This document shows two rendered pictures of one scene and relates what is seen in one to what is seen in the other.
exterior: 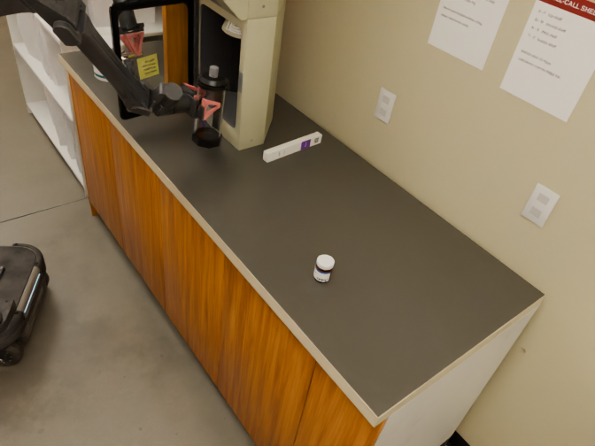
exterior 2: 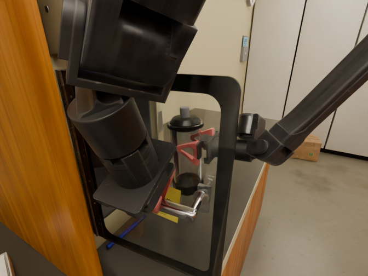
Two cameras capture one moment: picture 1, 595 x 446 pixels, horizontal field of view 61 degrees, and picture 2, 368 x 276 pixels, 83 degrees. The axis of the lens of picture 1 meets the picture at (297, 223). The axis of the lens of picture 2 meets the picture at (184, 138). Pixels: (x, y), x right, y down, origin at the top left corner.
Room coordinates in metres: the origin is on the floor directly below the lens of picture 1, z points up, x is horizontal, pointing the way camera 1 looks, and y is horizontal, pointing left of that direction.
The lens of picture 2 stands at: (1.68, 0.90, 1.42)
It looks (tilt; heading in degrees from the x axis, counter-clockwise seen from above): 24 degrees down; 254
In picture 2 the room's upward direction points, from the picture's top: straight up
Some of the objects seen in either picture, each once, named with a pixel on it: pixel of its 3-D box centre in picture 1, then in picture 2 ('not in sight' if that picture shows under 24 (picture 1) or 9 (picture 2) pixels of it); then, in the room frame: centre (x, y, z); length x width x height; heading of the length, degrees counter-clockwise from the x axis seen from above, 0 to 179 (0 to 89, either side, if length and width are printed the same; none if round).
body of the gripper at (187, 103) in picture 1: (181, 103); not in sight; (1.43, 0.43, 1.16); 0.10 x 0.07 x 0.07; 46
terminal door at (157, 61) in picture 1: (156, 58); (146, 184); (1.66, 0.58, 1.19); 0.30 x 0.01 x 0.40; 140
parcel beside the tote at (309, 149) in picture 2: not in sight; (301, 145); (-0.66, -1.16, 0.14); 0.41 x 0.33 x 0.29; 140
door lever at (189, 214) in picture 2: not in sight; (174, 201); (1.62, 0.65, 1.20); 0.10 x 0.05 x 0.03; 140
